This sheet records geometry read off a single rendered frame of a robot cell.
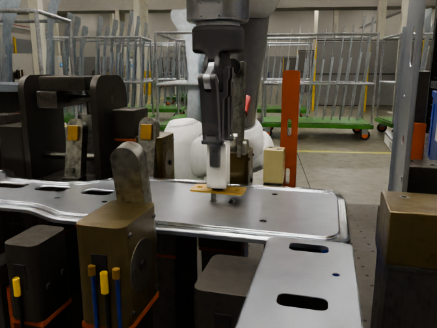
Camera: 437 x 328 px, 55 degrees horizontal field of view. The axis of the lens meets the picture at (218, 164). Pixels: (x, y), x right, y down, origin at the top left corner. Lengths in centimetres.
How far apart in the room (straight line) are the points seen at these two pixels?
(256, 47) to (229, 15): 67
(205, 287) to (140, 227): 10
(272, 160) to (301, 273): 33
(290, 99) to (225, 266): 37
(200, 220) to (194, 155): 85
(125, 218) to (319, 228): 25
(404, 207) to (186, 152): 102
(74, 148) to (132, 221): 46
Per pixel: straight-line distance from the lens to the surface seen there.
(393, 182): 68
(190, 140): 142
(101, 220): 47
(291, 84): 77
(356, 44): 1292
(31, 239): 60
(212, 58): 60
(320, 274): 45
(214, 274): 49
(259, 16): 121
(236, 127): 78
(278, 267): 46
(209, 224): 57
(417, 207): 49
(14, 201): 74
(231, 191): 64
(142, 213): 48
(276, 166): 75
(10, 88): 116
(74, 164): 90
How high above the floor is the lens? 120
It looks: 13 degrees down
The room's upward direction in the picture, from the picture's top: straight up
